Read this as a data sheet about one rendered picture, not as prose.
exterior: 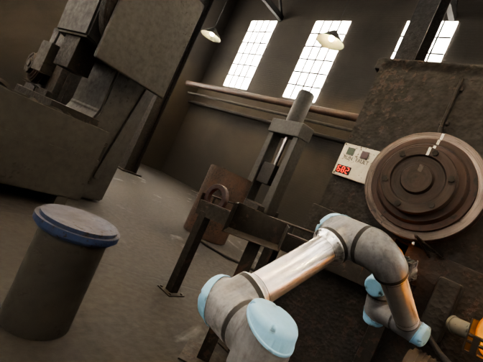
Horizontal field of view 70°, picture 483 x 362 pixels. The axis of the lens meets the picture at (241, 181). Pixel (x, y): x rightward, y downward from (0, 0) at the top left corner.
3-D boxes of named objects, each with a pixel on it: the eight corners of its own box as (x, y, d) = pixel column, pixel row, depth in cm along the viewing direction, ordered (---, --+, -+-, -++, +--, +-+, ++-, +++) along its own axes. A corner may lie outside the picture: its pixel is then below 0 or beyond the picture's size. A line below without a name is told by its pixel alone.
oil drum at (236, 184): (205, 230, 486) (231, 172, 486) (233, 248, 447) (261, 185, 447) (173, 222, 441) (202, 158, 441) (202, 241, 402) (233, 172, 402)
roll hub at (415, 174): (373, 201, 152) (399, 143, 152) (441, 225, 133) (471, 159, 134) (369, 198, 148) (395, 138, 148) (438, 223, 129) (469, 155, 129)
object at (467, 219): (353, 217, 166) (392, 128, 166) (461, 262, 135) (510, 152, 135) (348, 214, 161) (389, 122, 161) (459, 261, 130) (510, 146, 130)
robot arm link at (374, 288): (360, 293, 122) (364, 271, 120) (374, 285, 129) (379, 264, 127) (382, 304, 116) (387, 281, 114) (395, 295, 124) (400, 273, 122)
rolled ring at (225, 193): (229, 187, 213) (233, 188, 215) (209, 180, 225) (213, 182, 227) (219, 215, 212) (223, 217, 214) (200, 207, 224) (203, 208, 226)
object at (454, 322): (456, 334, 121) (461, 317, 121) (479, 346, 112) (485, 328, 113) (443, 329, 119) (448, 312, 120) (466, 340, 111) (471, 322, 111)
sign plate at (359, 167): (333, 174, 188) (346, 144, 188) (379, 189, 171) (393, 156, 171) (331, 172, 186) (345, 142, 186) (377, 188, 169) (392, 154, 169)
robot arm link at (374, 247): (412, 233, 88) (437, 330, 114) (374, 218, 96) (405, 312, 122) (387, 265, 84) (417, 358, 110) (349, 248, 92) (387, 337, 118)
